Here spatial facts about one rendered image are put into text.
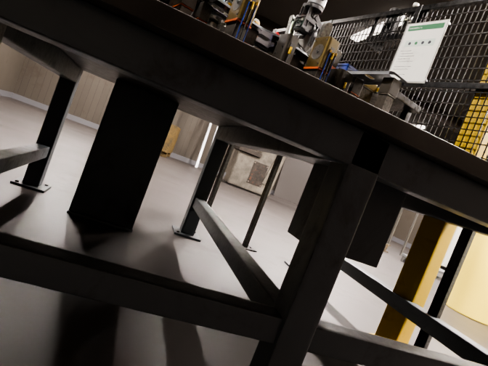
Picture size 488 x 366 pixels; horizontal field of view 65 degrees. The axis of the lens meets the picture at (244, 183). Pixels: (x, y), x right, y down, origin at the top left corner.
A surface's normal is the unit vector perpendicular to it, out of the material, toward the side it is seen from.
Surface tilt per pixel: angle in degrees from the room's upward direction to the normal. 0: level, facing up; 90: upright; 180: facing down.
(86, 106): 90
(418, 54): 90
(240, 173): 90
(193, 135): 90
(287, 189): 81
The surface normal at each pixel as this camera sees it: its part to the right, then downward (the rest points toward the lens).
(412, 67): -0.78, -0.28
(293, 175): 0.31, 0.00
